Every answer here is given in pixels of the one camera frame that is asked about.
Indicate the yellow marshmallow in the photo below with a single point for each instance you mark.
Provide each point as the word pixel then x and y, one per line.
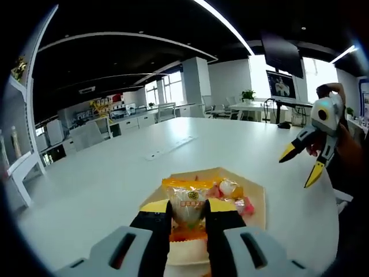
pixel 187 202

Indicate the person's black shirt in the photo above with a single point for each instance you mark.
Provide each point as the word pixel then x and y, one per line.
pixel 354 231

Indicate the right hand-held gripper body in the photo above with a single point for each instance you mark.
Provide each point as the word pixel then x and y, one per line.
pixel 331 121

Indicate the small black object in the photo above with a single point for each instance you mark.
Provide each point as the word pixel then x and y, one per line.
pixel 284 125

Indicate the ceiling light strip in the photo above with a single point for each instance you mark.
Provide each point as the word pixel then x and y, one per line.
pixel 227 27

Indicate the grey mesh office chair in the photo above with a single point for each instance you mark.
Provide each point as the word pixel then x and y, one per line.
pixel 86 135

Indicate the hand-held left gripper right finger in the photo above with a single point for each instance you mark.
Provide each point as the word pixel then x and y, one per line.
pixel 225 233

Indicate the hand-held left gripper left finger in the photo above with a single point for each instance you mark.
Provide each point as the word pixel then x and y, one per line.
pixel 150 233

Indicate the white background desk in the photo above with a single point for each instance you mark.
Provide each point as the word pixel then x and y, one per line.
pixel 250 107

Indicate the wall monitor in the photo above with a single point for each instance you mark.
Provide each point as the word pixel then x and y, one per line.
pixel 281 85

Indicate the cream drink bottle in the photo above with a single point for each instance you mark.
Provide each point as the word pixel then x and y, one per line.
pixel 15 141

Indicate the person's right hand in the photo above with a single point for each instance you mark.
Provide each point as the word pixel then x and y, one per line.
pixel 346 141

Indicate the white office chair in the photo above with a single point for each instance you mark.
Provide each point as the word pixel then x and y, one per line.
pixel 210 105

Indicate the tall white appliance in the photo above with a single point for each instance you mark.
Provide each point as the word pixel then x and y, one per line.
pixel 54 131

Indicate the small potted plant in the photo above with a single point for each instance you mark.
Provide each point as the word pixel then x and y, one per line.
pixel 151 104

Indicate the yellow display rack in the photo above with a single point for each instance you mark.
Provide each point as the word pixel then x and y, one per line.
pixel 99 107

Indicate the pile of marshmallows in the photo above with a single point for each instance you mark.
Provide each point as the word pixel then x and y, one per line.
pixel 227 187

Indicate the red box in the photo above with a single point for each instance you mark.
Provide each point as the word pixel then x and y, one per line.
pixel 116 98

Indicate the black hanging screen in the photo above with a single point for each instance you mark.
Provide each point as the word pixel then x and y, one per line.
pixel 281 56

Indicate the row of white cabinets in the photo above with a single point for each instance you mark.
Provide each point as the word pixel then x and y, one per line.
pixel 129 122

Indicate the white table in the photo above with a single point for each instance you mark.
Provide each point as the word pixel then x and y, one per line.
pixel 101 187

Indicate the cream hexagonal bowl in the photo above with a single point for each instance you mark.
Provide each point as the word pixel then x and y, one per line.
pixel 256 206

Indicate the ceiling air vent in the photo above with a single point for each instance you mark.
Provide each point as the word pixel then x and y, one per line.
pixel 86 90

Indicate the black-yellow snack packet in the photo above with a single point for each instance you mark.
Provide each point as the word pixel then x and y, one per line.
pixel 18 67

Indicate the white shelf unit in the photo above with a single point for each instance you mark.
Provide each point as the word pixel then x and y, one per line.
pixel 23 163

